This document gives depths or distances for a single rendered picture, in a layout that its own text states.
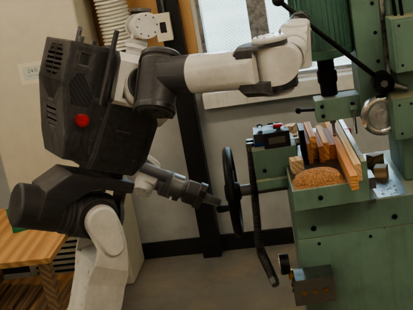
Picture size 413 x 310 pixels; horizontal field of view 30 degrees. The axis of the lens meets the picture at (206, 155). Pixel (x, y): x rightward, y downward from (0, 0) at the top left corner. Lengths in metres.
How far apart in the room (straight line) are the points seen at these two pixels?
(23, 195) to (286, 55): 0.73
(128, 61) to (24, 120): 1.89
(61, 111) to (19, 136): 1.88
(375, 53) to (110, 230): 0.92
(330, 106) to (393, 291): 0.58
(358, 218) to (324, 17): 0.59
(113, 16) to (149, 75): 1.85
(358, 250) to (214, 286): 1.49
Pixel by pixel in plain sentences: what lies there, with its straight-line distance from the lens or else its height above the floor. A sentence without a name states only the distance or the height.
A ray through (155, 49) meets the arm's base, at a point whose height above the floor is 1.38.
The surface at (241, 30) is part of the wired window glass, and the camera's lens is 3.80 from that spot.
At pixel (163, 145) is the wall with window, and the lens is 3.91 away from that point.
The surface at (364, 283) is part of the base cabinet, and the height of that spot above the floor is 0.54.
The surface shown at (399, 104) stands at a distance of 2.22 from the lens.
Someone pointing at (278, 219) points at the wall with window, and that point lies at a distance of 3.98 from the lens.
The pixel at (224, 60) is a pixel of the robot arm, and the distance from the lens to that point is 1.70.
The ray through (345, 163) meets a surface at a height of 0.94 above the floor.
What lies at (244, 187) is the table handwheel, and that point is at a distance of 2.44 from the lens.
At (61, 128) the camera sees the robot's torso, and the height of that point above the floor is 1.22.
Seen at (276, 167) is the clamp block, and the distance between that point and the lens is 2.34.
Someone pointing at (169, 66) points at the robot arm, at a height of 1.34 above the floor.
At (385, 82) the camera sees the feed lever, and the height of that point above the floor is 1.12.
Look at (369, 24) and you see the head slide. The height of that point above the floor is 1.28.
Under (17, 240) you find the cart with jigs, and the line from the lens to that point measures 3.29.
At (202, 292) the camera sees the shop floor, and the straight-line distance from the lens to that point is 3.67.
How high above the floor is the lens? 1.63
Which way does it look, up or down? 16 degrees down
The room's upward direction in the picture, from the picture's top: 10 degrees counter-clockwise
